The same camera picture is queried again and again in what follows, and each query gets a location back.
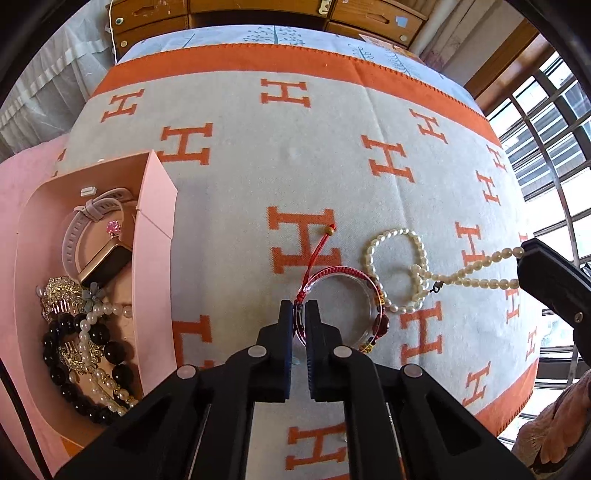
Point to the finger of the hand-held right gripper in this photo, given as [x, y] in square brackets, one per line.
[554, 281]

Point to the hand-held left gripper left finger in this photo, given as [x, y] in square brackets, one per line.
[281, 360]

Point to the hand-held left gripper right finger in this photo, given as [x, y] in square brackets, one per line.
[318, 360]

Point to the pink cardboard box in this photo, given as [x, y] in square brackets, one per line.
[154, 221]

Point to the blue flower brooch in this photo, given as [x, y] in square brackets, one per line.
[94, 295]

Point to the metal window grille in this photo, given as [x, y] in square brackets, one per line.
[565, 203]

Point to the pink fuzzy cloth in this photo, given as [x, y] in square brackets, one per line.
[554, 424]

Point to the orange grey patterned blanket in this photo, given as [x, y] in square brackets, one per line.
[323, 152]

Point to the pale curtain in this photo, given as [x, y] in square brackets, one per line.
[443, 50]

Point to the orange printed book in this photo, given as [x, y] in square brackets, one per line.
[381, 40]

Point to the wooden desk with drawers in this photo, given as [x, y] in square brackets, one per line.
[258, 5]

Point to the white lace cover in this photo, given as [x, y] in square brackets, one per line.
[46, 92]

